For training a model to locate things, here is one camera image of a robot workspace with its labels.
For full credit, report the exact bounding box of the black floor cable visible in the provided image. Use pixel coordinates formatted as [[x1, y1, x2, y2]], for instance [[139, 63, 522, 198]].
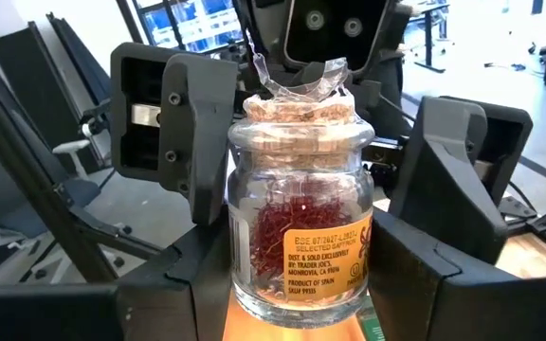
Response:
[[482, 60, 529, 73]]

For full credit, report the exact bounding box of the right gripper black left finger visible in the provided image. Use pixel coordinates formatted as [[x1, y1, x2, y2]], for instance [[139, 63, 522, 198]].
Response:
[[0, 207, 232, 341]]

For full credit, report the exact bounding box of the black desk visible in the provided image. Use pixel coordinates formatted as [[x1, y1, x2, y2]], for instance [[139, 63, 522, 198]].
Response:
[[412, 2, 450, 75]]

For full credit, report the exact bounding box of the grey office chair white frame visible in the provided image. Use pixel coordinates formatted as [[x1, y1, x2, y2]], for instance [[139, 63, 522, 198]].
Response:
[[0, 137, 101, 266]]

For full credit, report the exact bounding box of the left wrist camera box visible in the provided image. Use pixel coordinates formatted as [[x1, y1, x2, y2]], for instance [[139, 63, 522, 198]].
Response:
[[282, 0, 393, 73]]

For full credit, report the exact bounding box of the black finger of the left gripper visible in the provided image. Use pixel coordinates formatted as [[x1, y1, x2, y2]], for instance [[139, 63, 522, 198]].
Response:
[[388, 96, 510, 266], [157, 52, 239, 226]]

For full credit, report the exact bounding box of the black partition panel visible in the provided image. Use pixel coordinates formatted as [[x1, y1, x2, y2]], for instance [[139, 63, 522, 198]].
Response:
[[0, 21, 104, 177], [46, 11, 114, 106]]

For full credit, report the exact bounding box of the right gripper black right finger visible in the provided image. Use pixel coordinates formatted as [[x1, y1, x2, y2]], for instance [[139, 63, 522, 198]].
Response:
[[367, 207, 546, 341]]

